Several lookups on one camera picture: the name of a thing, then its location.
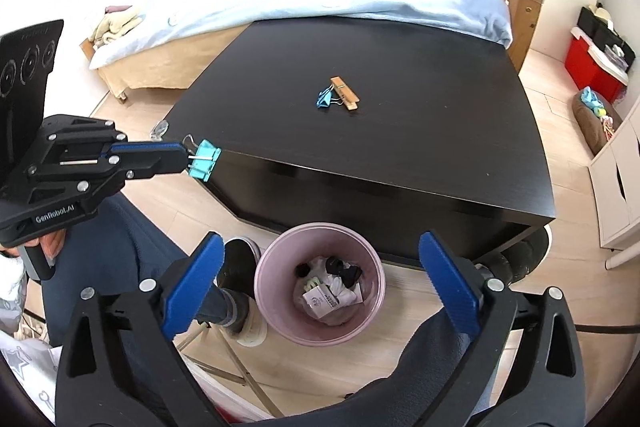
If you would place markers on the metal stool frame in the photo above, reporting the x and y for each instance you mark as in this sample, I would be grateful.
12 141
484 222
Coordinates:
240 369

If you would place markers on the teal binder clip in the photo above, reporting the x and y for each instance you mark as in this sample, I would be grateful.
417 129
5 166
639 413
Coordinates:
206 162

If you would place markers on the green white twisted candy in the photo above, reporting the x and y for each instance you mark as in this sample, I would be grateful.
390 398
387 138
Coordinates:
313 283

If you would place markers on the black shoe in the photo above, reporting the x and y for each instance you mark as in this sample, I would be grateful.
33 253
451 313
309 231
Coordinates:
240 267
520 257

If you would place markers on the person's left hand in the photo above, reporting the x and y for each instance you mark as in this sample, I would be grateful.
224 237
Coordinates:
56 244

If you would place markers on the person's left leg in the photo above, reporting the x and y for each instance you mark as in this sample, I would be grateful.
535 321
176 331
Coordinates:
130 247

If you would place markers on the person's right leg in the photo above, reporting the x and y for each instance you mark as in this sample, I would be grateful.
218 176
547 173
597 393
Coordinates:
430 357

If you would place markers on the pink waste bin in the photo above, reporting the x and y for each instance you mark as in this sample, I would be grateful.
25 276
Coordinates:
280 307

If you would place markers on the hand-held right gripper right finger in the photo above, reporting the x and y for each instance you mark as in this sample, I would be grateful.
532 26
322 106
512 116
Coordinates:
450 287

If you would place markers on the red storage box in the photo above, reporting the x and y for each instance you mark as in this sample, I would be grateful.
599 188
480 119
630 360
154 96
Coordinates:
590 64

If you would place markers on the black plastic piece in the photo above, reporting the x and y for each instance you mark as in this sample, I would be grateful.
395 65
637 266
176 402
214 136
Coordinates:
334 265

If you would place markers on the folded cream blanket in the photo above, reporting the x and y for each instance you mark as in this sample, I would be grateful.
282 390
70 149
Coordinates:
115 26

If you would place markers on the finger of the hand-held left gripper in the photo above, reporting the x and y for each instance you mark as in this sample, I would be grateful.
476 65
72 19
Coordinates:
160 159

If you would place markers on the black ribbed cap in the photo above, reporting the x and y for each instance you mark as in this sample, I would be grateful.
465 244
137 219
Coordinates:
302 268

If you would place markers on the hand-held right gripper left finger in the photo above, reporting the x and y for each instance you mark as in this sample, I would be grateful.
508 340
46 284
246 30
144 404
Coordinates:
195 287

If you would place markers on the person's leg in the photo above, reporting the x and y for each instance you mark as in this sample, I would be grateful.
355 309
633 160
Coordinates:
430 357
130 247

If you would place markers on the white printed packet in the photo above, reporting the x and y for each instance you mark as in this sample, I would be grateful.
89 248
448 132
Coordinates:
322 302

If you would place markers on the blue binder clip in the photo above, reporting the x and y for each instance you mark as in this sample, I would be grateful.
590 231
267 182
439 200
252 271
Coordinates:
325 99

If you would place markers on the brown fabric basket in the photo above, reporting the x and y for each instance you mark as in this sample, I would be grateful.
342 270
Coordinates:
587 119

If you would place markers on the person's left forearm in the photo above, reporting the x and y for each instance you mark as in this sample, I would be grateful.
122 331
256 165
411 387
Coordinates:
10 292

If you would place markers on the white drawer unit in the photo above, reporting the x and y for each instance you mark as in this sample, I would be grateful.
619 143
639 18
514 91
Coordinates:
615 197

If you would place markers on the wooden bed frame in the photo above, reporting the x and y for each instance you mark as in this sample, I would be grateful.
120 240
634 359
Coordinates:
150 69

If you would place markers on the clear table corner guard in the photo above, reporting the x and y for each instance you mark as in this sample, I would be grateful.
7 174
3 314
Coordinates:
161 130

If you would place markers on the white tissue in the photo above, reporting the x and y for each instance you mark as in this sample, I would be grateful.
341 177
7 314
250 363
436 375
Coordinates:
347 293

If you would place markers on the wooden clothespin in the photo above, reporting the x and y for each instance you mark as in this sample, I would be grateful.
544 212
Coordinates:
345 93

